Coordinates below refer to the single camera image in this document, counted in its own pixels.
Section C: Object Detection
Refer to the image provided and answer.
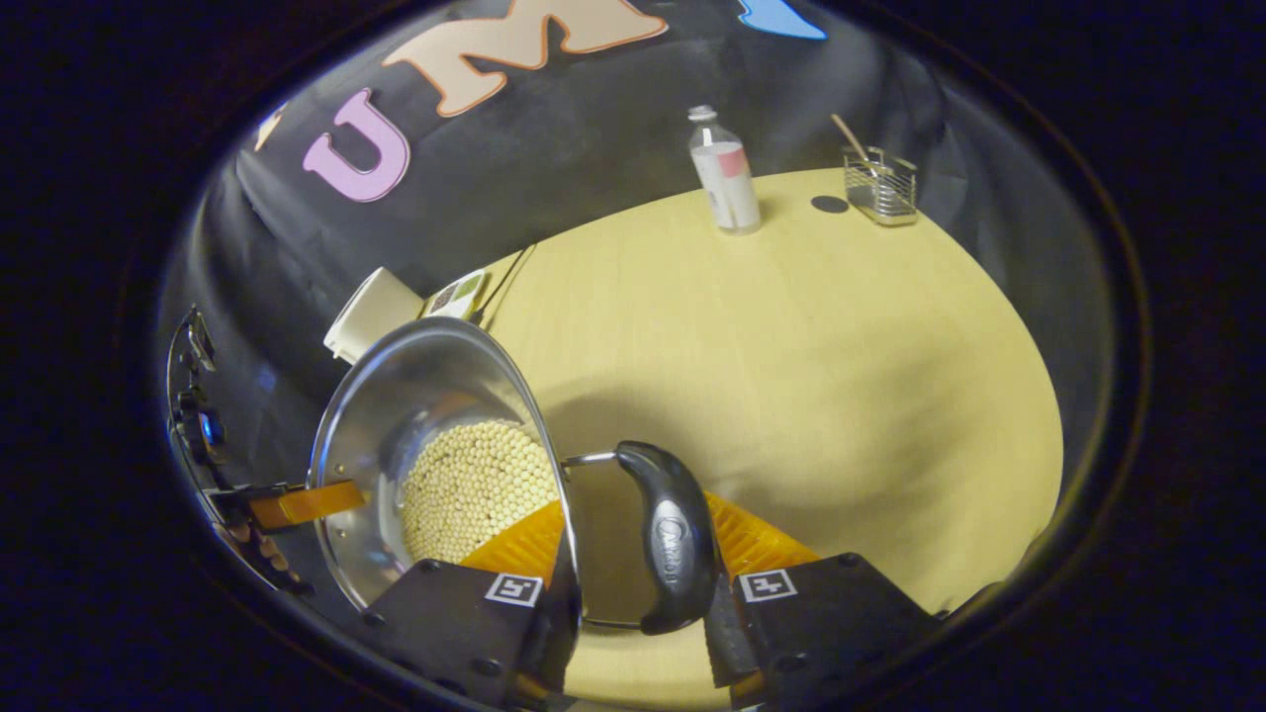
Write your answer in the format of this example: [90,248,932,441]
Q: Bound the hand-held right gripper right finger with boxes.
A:
[704,491,941,708]

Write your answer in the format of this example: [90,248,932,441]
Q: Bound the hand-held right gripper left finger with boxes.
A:
[361,499,585,708]

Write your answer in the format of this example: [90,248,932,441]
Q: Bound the stainless steel pot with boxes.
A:
[309,316,723,636]

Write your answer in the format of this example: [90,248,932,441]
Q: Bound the pile of soybeans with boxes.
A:
[401,419,561,565]

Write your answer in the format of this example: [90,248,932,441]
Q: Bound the white toaster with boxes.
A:
[324,267,424,365]

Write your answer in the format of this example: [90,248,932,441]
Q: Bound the white sectioned bean plate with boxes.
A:
[425,269,488,322]

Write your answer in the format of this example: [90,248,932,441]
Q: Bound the clear plastic bottle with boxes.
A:
[687,104,763,236]

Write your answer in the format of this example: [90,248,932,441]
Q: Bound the black backdrop cloth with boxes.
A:
[163,0,1099,466]

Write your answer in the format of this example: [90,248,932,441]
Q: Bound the clear glass holder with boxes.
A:
[843,146,919,228]

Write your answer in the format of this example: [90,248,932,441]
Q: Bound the wooden stick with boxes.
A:
[831,113,871,165]

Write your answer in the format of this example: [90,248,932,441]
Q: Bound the black power cable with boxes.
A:
[475,242,540,327]

